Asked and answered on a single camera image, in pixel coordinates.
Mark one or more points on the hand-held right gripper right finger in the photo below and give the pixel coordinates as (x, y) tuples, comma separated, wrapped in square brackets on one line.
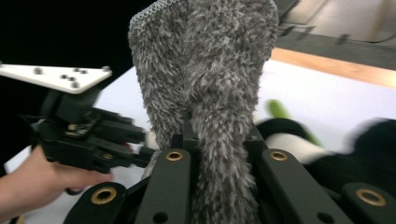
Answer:
[(257, 140)]

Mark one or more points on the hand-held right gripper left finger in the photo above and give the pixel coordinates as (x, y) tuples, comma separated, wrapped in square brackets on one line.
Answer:
[(183, 141)]

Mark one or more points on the panda plush toy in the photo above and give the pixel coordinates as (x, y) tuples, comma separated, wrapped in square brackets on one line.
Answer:
[(289, 146)]

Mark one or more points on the grey fluffy towel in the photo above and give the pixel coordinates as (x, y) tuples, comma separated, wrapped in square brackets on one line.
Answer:
[(205, 77)]

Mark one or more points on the light blue table mat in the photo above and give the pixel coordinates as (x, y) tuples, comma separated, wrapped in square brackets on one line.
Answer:
[(327, 102)]

